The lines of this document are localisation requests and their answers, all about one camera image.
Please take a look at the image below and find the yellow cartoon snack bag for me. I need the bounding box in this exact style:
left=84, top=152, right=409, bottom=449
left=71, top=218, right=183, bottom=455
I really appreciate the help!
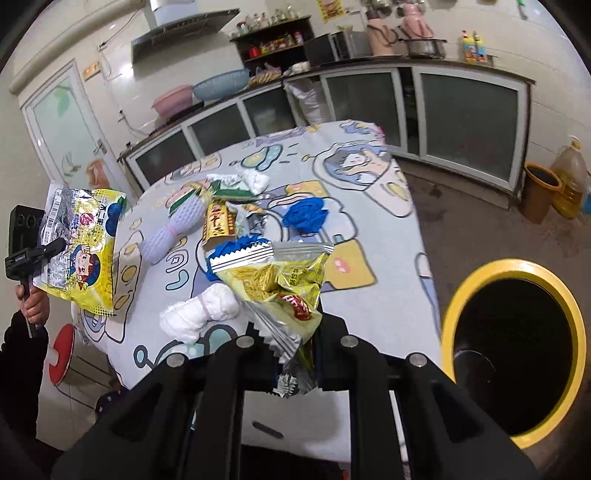
left=33, top=182, right=126, bottom=316

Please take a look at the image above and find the yellow green snack wrapper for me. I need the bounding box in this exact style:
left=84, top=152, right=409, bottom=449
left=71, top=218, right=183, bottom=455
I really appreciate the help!
left=216, top=252, right=329, bottom=398

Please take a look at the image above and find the red yellow seasoning box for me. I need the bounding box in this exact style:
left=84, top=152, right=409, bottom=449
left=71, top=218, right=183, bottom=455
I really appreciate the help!
left=201, top=201, right=236, bottom=251

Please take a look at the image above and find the green white milk carton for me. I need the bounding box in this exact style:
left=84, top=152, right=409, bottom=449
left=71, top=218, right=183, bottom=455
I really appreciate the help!
left=206, top=170, right=270, bottom=202

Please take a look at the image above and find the black left sleeve forearm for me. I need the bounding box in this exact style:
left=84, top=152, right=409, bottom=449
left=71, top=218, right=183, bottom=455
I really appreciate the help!
left=1, top=311, right=48, bottom=460

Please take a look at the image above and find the yellow rimmed trash bin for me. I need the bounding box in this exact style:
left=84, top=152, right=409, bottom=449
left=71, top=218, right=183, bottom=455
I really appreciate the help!
left=441, top=258, right=587, bottom=449

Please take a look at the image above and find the person's left hand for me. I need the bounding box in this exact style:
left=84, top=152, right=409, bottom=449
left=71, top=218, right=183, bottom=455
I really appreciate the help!
left=15, top=285, right=50, bottom=326

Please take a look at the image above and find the red round stool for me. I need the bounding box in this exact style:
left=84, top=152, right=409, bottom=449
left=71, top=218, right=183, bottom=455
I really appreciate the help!
left=47, top=324, right=75, bottom=386

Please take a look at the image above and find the glass door with flowers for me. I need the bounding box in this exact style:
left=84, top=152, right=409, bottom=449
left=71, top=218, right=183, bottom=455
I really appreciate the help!
left=22, top=61, right=129, bottom=192

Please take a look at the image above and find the blue silver snack wrapper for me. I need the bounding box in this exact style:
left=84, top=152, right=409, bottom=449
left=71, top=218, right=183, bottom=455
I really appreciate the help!
left=206, top=234, right=335, bottom=276

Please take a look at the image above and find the cartoon print tablecloth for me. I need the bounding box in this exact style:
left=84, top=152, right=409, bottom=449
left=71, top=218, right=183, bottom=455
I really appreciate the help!
left=72, top=120, right=441, bottom=388

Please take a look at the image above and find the pink plastic basin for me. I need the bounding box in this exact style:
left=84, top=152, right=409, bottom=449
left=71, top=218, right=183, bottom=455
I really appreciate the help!
left=151, top=85, right=193, bottom=119

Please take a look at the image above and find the blue plastic basin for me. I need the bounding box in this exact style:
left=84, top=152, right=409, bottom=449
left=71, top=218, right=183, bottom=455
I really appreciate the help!
left=192, top=69, right=250, bottom=102

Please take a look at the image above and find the blue crumpled glove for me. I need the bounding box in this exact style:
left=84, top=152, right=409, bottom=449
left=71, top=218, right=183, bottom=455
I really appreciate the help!
left=283, top=197, right=329, bottom=235

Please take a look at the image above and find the brown plastic bucket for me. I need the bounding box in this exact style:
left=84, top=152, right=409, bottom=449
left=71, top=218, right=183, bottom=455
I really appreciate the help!
left=518, top=162, right=562, bottom=224

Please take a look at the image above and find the range hood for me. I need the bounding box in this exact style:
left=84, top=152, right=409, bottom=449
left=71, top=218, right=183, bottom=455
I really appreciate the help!
left=131, top=1, right=240, bottom=49

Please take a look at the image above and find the large cooking oil bottle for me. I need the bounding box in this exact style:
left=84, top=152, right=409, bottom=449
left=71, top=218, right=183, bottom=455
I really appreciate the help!
left=551, top=136, right=588, bottom=219

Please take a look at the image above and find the black wooden spice shelf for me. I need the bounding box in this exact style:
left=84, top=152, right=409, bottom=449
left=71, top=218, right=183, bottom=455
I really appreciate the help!
left=230, top=16, right=315, bottom=76

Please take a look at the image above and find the white sack under counter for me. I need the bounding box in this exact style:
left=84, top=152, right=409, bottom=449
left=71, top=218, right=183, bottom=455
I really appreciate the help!
left=286, top=78, right=331, bottom=125

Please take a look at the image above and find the black microwave oven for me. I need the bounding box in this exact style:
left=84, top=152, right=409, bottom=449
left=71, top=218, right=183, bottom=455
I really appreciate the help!
left=304, top=30, right=373, bottom=67

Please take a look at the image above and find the steel cooking pot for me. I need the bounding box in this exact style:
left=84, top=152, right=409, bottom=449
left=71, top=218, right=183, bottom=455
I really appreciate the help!
left=403, top=38, right=447, bottom=59

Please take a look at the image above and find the yellow detergent bottle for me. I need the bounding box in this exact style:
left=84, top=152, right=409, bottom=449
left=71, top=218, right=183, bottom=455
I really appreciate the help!
left=462, top=30, right=478, bottom=63

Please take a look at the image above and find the pink thermos jug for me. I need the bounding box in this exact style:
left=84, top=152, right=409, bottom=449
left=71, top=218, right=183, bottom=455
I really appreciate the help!
left=366, top=10, right=398, bottom=57

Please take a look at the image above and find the yellow wall poster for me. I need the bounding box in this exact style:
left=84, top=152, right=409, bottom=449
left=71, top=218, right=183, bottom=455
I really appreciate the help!
left=317, top=0, right=346, bottom=23

